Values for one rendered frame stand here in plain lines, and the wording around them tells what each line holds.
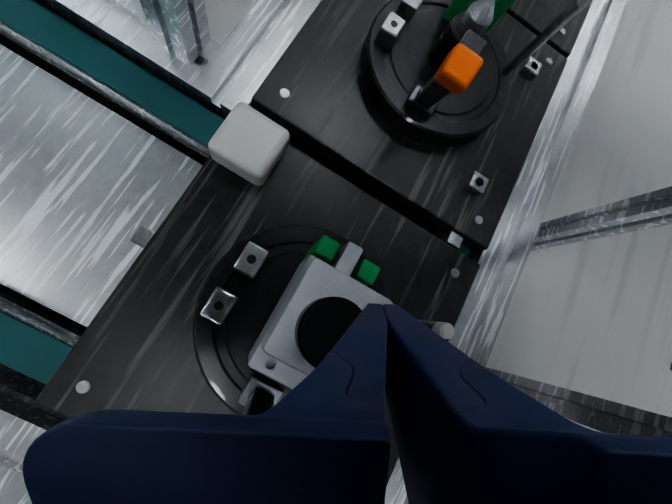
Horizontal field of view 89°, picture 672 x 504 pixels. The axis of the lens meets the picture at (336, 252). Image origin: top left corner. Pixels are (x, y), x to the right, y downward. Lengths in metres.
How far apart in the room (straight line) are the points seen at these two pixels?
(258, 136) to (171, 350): 0.16
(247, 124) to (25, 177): 0.19
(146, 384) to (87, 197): 0.17
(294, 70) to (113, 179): 0.18
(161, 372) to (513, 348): 0.39
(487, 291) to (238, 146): 0.25
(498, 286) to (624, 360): 0.30
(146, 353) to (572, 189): 0.55
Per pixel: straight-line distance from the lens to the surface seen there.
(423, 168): 0.32
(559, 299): 0.54
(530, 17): 0.48
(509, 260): 0.36
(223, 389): 0.25
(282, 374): 0.18
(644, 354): 0.65
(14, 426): 0.32
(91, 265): 0.34
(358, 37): 0.36
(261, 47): 0.35
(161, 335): 0.27
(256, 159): 0.26
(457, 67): 0.24
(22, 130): 0.39
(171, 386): 0.27
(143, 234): 0.28
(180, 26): 0.30
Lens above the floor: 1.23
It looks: 74 degrees down
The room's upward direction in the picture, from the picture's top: 58 degrees clockwise
